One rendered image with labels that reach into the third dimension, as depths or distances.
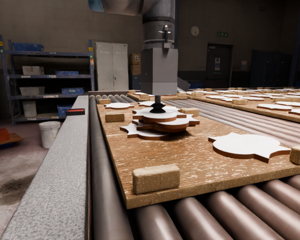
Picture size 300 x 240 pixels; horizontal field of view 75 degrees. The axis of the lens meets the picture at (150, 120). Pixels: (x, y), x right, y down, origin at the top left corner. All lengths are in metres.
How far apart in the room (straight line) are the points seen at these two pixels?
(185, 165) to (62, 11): 5.73
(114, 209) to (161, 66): 0.31
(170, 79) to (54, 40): 5.42
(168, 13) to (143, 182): 0.36
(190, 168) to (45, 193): 0.21
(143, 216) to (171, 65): 0.33
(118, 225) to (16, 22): 5.85
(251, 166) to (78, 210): 0.26
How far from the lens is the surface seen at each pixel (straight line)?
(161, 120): 0.43
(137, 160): 0.34
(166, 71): 0.46
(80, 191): 0.31
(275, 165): 0.38
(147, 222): 0.25
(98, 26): 5.88
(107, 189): 0.30
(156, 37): 0.46
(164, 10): 0.48
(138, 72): 5.53
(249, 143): 0.44
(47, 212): 0.29
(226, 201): 0.29
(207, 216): 0.26
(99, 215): 0.26
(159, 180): 0.25
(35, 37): 5.86
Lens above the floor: 1.08
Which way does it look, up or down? 13 degrees down
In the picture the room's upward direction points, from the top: straight up
